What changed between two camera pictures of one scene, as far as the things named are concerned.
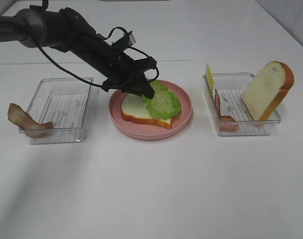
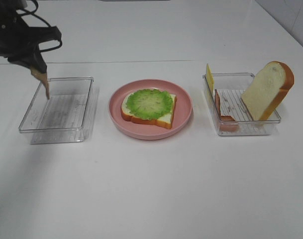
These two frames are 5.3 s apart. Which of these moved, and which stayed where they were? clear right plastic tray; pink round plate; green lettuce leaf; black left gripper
Moved: green lettuce leaf; black left gripper
Stayed: clear right plastic tray; pink round plate
